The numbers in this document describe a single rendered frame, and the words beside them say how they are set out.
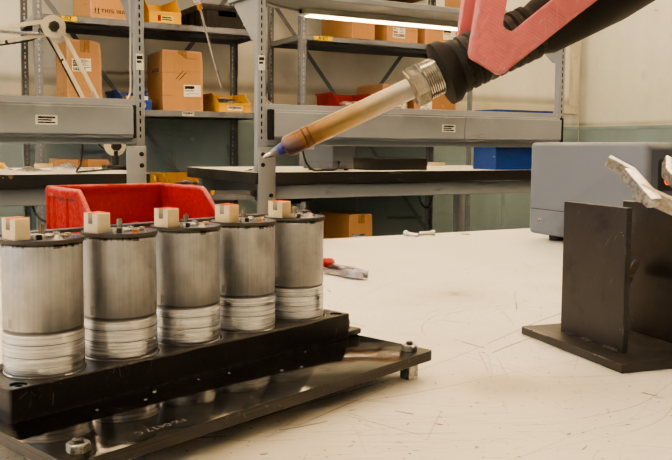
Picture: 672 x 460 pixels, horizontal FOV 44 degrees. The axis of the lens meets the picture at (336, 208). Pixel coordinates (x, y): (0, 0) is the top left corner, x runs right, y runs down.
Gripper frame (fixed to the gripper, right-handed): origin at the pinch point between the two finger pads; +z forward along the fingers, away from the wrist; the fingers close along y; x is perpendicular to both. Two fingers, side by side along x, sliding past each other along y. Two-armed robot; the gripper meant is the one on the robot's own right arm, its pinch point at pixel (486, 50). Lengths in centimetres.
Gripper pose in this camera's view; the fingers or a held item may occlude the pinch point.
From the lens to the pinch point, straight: 32.4
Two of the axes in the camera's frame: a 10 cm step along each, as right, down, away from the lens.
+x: 8.7, 4.9, 0.9
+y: 0.7, 0.7, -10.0
